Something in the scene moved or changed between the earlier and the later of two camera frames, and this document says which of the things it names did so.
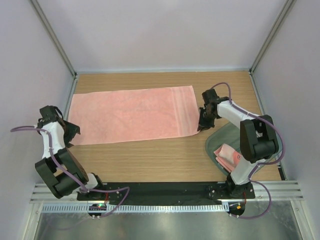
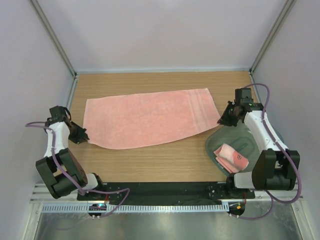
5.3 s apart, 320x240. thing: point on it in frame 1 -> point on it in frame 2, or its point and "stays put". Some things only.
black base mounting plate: [133, 191] stays put
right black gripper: [203, 124] -> [224, 120]
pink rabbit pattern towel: [227, 157] stays put
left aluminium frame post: [54, 36] stays put
